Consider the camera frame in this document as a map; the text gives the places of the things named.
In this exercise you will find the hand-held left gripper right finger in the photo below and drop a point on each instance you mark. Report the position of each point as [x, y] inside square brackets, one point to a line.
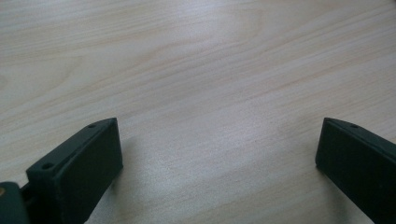
[361, 161]

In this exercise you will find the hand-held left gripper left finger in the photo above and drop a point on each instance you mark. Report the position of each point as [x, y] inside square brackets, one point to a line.
[77, 174]

